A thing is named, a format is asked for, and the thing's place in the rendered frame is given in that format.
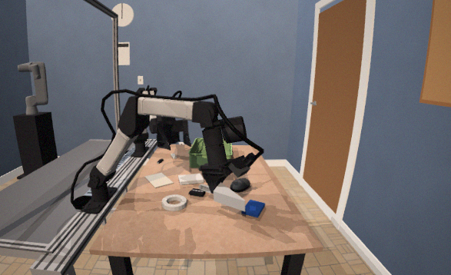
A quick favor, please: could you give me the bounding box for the green plastic bin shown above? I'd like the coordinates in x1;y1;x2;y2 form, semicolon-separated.
188;138;232;168

